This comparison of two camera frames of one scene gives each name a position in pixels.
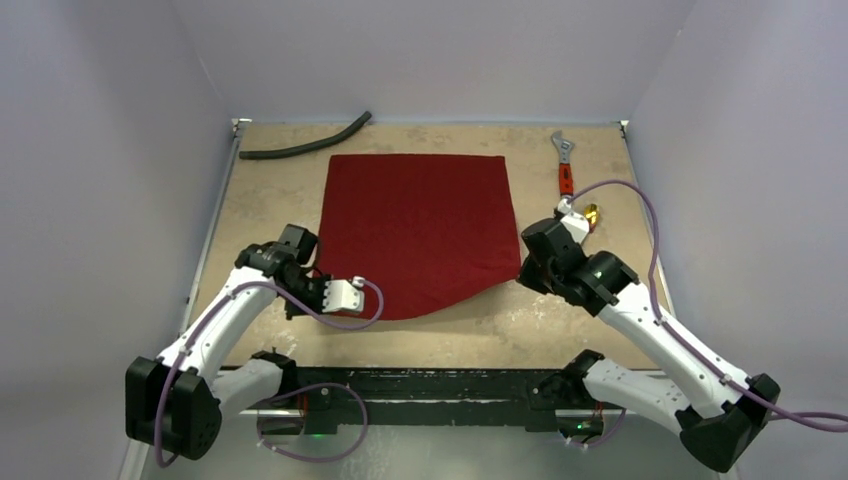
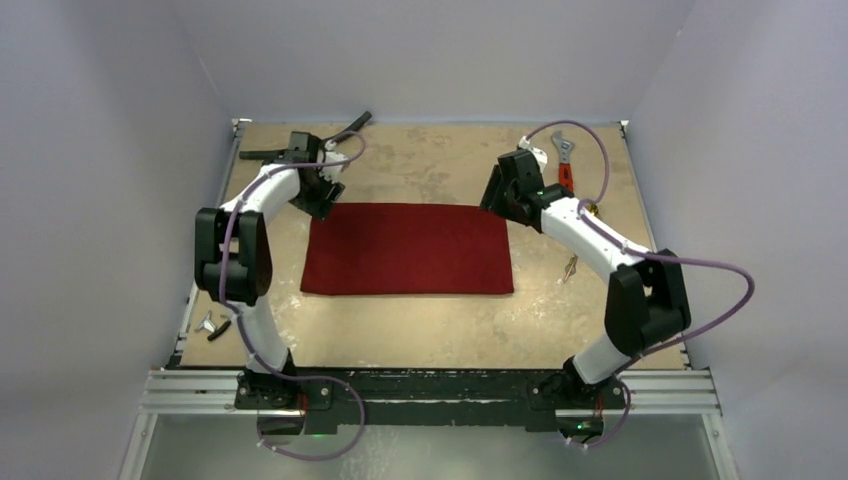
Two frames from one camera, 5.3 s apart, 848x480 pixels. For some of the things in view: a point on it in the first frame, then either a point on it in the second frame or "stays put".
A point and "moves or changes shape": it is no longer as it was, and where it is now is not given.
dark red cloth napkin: x=426 y=231 moves or changes shape
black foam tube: x=314 y=144 stays put
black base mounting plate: x=327 y=398 stays put
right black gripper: x=556 y=234 to x=494 y=192
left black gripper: x=320 y=282 to x=320 y=208
